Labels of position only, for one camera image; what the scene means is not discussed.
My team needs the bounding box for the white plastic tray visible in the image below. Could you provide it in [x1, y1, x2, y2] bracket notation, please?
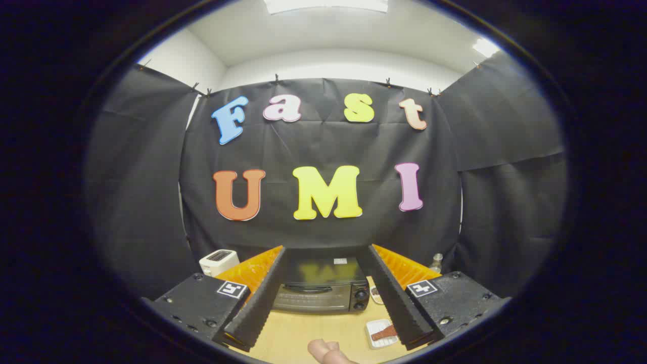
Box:
[365, 318, 401, 350]

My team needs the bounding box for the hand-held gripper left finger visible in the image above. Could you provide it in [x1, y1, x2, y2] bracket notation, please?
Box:
[142, 245, 287, 353]

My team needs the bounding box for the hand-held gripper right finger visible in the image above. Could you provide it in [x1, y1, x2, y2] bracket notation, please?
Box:
[356, 244, 511, 350]

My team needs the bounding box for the white bread toaster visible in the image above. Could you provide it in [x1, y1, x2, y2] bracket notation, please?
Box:
[199, 249, 241, 278]

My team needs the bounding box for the black toaster oven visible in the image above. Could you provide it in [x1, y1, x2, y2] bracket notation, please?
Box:
[272, 255, 371, 314]

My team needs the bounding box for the ceiling light panel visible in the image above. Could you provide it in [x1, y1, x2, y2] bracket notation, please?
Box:
[472, 38, 501, 58]
[263, 0, 390, 15]

